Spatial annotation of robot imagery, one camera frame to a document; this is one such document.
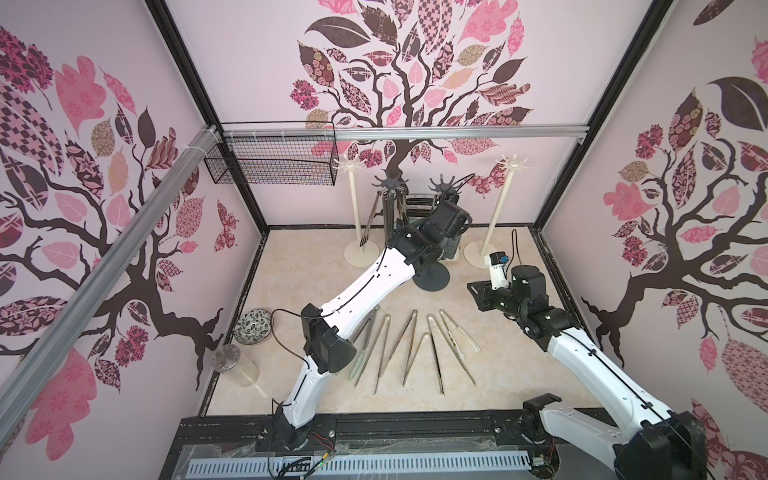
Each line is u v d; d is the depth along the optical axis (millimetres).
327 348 470
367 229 880
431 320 947
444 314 952
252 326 914
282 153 947
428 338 899
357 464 698
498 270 701
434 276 1045
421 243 524
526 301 597
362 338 899
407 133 926
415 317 944
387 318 947
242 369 819
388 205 776
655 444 384
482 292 695
